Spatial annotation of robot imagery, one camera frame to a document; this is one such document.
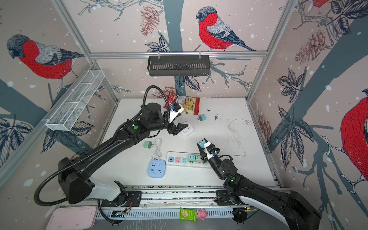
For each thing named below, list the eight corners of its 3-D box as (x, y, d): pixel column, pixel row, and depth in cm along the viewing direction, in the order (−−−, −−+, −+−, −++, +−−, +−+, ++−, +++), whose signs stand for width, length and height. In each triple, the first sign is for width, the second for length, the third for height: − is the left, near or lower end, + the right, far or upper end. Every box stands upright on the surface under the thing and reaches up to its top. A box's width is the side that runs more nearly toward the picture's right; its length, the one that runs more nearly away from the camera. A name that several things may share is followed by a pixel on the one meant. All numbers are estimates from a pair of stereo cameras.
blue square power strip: (147, 177, 83) (146, 176, 80) (150, 161, 89) (149, 159, 86) (164, 177, 82) (164, 175, 80) (166, 161, 89) (165, 159, 86)
